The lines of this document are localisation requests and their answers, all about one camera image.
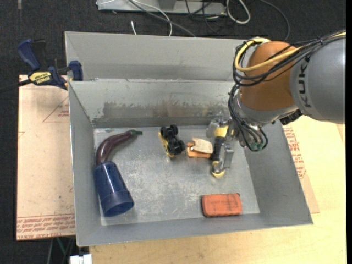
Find purple toy eggplant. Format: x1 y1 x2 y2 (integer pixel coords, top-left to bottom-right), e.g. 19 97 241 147
95 129 143 165

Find orange-red sponge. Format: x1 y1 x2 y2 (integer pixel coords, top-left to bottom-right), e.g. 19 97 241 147
201 193 244 218

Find blue plastic cup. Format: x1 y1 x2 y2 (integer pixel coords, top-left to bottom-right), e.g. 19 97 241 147
93 161 135 217

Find orange and beige toy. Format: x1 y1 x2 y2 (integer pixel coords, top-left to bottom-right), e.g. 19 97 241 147
187 137 214 160

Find yellow and black tool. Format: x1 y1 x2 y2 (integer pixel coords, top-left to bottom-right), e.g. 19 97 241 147
210 125 230 179

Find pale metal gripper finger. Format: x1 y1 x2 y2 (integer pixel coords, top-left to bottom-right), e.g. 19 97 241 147
206 119 224 139
221 143 235 175

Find yellow toy car black wheels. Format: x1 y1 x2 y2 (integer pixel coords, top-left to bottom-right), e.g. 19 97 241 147
158 124 186 158

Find grey metal bin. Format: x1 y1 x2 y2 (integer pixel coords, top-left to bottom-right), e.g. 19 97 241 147
64 31 314 248

